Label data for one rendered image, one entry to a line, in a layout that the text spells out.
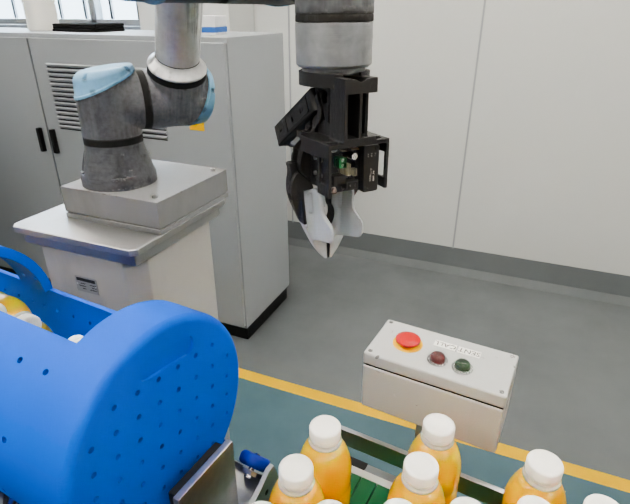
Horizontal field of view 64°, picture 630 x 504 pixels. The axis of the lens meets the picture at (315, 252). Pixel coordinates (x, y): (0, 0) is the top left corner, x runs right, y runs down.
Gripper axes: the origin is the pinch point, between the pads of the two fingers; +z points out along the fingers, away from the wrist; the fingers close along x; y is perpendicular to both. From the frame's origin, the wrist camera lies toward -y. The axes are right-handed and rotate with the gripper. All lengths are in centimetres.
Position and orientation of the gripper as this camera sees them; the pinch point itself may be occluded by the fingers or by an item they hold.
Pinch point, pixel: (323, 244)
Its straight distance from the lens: 60.7
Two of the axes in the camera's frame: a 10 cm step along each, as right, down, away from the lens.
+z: 0.1, 9.0, 4.3
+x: 8.8, -2.1, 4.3
